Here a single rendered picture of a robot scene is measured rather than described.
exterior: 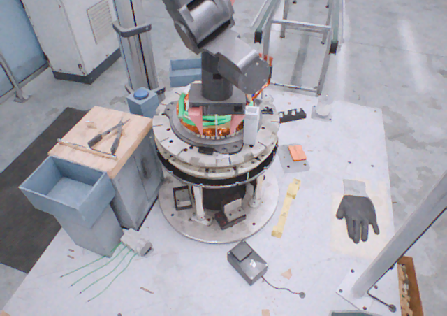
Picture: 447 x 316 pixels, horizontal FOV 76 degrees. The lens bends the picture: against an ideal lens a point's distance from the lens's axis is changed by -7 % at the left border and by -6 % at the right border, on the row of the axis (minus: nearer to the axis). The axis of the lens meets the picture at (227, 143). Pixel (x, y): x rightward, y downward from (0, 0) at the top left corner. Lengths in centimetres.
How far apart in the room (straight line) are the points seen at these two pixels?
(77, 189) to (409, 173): 211
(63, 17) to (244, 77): 253
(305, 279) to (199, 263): 29
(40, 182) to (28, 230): 132
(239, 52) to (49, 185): 60
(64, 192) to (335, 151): 90
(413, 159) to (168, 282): 206
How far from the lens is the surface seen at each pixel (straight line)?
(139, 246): 89
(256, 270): 83
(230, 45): 46
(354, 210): 101
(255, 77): 46
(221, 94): 54
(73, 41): 297
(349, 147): 122
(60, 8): 287
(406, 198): 225
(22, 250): 209
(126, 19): 108
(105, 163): 76
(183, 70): 110
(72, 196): 83
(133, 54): 111
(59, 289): 96
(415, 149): 263
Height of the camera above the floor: 159
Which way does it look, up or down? 45 degrees down
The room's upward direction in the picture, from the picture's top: straight up
